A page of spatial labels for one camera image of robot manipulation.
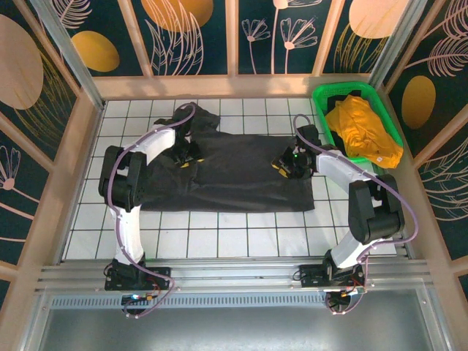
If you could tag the aluminium mounting rail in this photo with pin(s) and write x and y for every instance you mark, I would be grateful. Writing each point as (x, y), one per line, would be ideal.
(234, 272)

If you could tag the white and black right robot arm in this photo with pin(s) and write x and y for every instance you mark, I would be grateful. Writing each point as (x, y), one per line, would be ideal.
(373, 212)

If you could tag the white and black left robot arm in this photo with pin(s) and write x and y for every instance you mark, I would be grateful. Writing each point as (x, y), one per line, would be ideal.
(126, 234)

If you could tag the grey metal sheet panel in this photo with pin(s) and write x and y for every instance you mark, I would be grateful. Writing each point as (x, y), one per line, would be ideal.
(234, 329)

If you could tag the dark garment under yellow shirt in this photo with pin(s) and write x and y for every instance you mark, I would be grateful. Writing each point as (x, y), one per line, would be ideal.
(334, 101)

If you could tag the aluminium frame post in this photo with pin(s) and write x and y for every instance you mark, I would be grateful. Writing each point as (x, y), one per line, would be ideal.
(395, 44)
(73, 58)

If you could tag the green plastic basket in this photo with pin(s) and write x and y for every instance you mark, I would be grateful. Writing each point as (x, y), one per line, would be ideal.
(340, 87)

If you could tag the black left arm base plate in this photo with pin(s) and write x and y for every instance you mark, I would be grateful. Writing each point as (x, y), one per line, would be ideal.
(159, 273)

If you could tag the perforated metal vent strip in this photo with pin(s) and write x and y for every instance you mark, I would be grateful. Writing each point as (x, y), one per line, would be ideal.
(234, 301)

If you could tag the black t-shirt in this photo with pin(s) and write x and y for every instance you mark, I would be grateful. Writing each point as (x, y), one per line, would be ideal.
(248, 175)

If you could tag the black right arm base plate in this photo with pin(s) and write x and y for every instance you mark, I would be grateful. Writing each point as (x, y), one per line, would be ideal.
(311, 274)

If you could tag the yellow t-shirt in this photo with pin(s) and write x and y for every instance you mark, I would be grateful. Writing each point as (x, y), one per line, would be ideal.
(358, 128)

